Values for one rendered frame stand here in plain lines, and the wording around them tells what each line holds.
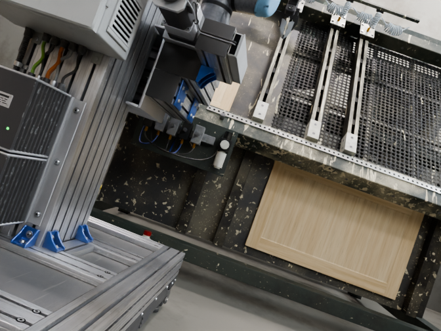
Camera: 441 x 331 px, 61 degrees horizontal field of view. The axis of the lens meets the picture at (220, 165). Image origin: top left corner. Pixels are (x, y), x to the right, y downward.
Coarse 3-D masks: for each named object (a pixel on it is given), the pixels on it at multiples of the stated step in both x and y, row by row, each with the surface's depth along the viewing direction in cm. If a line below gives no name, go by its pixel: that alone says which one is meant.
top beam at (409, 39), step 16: (288, 0) 258; (304, 16) 264; (320, 16) 260; (352, 16) 261; (352, 32) 262; (384, 32) 257; (400, 32) 261; (400, 48) 261; (416, 48) 258; (432, 48) 258; (432, 64) 264
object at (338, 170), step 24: (216, 120) 194; (240, 144) 199; (264, 144) 193; (288, 144) 194; (312, 168) 197; (336, 168) 192; (360, 168) 194; (384, 168) 197; (384, 192) 195; (408, 192) 192; (432, 192) 194; (432, 216) 199
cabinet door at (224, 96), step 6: (222, 84) 214; (228, 84) 215; (234, 84) 215; (216, 90) 211; (222, 90) 212; (228, 90) 212; (234, 90) 213; (216, 96) 208; (222, 96) 209; (228, 96) 210; (234, 96) 210; (216, 102) 205; (222, 102) 206; (228, 102) 207; (222, 108) 204; (228, 108) 204
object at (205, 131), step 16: (144, 128) 193; (160, 128) 182; (176, 128) 182; (192, 128) 187; (208, 128) 192; (224, 128) 192; (144, 144) 192; (160, 144) 192; (176, 144) 192; (192, 144) 192; (208, 144) 192; (224, 144) 184; (192, 160) 192; (208, 160) 192; (224, 160) 192
